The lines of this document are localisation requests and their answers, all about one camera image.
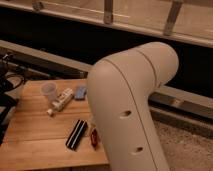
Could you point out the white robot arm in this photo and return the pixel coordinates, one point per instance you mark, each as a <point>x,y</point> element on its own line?
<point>118,88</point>

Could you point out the blue sponge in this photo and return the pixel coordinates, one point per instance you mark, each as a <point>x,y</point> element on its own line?
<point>80,93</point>

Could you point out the black white striped block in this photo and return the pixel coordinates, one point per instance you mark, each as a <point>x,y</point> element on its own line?
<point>76,134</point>

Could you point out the white plastic bottle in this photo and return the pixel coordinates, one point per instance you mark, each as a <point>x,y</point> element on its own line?
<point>61,101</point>

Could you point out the metal window railing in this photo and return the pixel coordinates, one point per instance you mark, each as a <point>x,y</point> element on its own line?
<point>188,21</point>

